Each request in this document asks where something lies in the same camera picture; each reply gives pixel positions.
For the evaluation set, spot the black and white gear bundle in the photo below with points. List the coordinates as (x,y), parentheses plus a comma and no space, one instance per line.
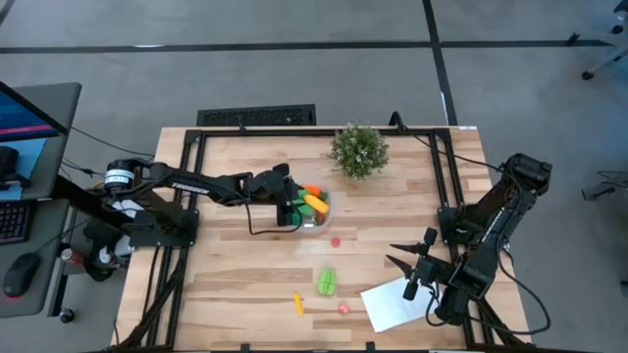
(105,255)

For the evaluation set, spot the black aluminium table frame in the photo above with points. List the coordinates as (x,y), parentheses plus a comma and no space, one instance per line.
(319,132)

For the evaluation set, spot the black caster wheel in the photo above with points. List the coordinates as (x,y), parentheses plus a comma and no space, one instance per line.
(67,316)

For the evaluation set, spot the clear plastic tupperware container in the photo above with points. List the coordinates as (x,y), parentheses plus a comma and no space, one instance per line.
(328,223)

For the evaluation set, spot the computer monitor with blue screen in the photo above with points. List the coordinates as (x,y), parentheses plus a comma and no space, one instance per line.
(19,117)

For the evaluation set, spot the yellow toy banana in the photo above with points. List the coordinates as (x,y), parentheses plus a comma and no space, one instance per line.
(317,203)

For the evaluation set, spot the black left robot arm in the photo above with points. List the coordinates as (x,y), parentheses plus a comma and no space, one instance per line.
(191,186)

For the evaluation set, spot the office chair base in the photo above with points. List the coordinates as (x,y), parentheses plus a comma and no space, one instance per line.
(601,64)

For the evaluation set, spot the small yellow toy vegetable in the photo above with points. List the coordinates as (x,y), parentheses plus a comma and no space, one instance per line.
(298,304)

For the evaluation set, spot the red soda can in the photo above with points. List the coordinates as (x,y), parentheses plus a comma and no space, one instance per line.
(72,256)

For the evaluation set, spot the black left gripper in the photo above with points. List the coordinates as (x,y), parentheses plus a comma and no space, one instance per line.
(284,191)

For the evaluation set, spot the small pink round toy fruit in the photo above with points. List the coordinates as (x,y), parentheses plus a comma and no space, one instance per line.
(335,241)

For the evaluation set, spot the potted green artificial plant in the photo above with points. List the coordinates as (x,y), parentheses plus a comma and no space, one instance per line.
(359,152)

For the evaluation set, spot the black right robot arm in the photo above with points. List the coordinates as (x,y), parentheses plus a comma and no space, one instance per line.
(495,220)

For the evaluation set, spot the orange toy carrot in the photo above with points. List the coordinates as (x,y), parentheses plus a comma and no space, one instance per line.
(312,190)

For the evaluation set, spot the black computer mouse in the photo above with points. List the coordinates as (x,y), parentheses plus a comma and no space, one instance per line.
(20,274)

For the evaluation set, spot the grey desk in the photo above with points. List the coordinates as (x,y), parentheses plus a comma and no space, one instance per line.
(55,105)

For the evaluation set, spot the black keyboard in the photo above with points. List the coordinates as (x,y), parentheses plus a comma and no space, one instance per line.
(14,223)

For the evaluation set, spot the pink foam block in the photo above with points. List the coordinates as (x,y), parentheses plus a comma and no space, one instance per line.
(343,309)

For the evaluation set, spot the black stand base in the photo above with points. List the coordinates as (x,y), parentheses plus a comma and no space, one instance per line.
(608,186)

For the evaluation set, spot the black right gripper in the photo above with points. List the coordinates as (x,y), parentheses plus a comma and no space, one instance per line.
(434,274)

